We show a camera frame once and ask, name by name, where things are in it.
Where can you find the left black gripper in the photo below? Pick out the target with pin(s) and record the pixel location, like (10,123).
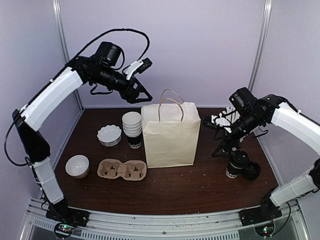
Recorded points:
(131,97)

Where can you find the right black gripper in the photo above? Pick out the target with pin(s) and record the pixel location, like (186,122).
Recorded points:
(226,146)

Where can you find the black paper coffee cup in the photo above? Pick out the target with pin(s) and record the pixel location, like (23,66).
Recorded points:
(232,171)

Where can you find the black cup lid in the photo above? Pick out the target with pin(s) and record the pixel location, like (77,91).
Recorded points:
(239,159)

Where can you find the cream paper bag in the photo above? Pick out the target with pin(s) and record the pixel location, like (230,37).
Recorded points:
(170,131)

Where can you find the cardboard cup carrier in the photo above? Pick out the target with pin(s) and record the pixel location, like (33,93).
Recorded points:
(131,170)

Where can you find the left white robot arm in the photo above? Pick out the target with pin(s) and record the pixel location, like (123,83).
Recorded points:
(95,70)

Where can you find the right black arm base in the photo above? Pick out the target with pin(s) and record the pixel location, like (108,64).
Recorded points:
(256,215)

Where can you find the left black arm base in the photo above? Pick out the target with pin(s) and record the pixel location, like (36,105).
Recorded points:
(60,212)

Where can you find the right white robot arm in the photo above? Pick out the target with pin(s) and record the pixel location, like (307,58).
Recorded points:
(289,139)

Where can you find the stack of paper cups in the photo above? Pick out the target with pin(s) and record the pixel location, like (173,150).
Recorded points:
(132,127)

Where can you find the stack of black lids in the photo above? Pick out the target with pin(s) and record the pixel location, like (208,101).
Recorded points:
(252,171)

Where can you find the white scalloped bowl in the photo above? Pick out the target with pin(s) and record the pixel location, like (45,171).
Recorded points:
(109,135)

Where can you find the white round bowl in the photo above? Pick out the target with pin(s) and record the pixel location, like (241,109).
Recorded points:
(77,166)

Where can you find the aluminium front rail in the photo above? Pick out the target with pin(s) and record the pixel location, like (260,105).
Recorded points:
(223,225)

